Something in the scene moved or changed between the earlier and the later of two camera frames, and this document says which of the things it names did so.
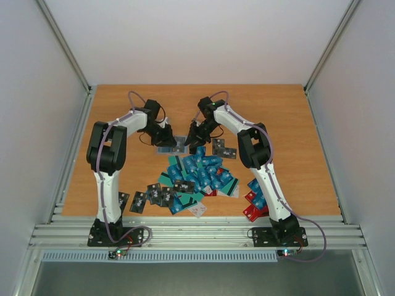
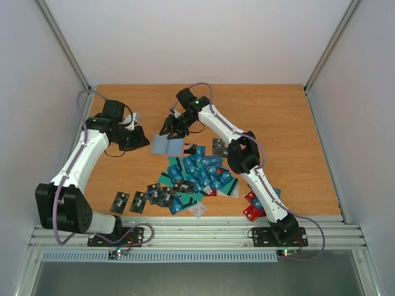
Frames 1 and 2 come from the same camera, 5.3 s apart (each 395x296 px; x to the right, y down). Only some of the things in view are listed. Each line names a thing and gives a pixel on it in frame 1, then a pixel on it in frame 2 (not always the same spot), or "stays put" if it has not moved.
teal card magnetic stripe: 165,179 stays put
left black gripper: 166,139 -> 139,141
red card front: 252,213 stays put
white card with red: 197,209 stays put
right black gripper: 197,135 -> 178,122
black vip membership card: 184,187 stays put
